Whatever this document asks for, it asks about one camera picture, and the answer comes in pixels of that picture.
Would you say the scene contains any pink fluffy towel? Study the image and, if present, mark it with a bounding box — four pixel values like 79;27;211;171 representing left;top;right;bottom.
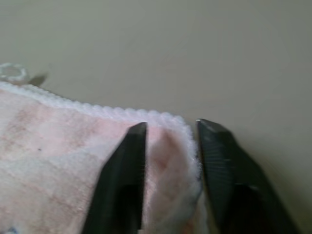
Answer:
0;62;208;234

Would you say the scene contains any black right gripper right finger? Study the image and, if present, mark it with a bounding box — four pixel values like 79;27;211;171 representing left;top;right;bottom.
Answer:
196;118;301;234

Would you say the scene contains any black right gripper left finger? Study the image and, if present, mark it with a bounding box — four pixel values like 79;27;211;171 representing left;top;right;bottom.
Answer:
82;121;148;234

